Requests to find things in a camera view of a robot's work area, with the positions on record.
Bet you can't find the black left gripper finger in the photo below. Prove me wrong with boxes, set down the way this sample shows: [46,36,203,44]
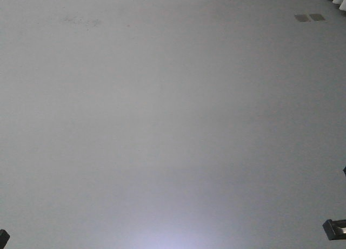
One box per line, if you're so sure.
[0,230,10,247]

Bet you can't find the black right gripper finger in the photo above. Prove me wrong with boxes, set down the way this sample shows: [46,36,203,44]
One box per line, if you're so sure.
[322,219,346,240]

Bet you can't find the grey floor outlet cover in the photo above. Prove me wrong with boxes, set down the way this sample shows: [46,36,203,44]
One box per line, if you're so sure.
[294,14,310,22]
[309,14,325,21]

